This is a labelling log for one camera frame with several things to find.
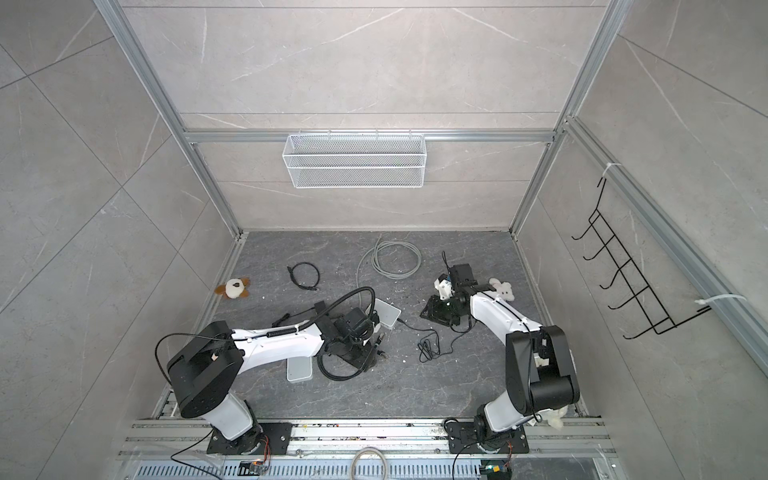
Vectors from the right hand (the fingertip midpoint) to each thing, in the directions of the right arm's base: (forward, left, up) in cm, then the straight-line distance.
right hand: (426, 312), depth 90 cm
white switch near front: (-15, +37, -3) cm, 40 cm away
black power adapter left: (+6, +35, -6) cm, 36 cm away
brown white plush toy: (+12, +64, -2) cm, 65 cm away
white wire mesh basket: (+46, +22, +24) cm, 56 cm away
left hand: (-11, +17, -4) cm, 21 cm away
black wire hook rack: (+2, -44, +25) cm, 51 cm away
